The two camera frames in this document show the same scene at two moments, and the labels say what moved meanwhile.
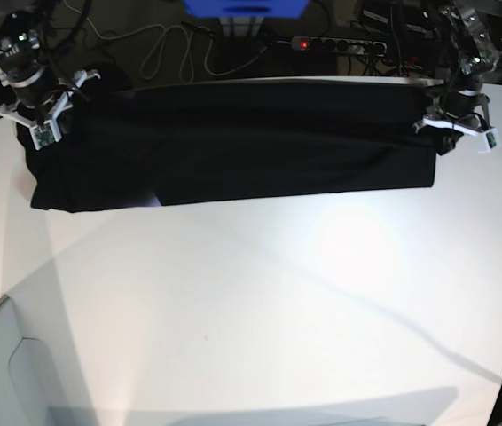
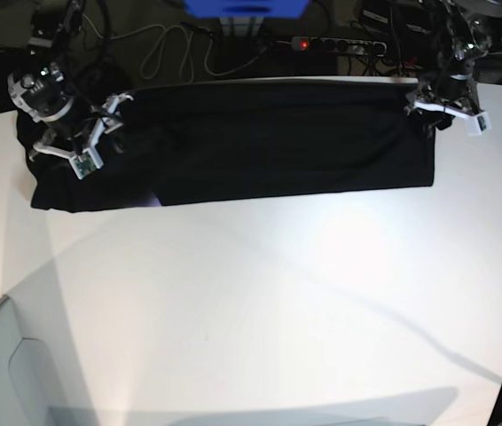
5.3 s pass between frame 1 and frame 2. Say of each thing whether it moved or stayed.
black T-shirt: stayed
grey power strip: stayed
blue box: stayed
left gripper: moved
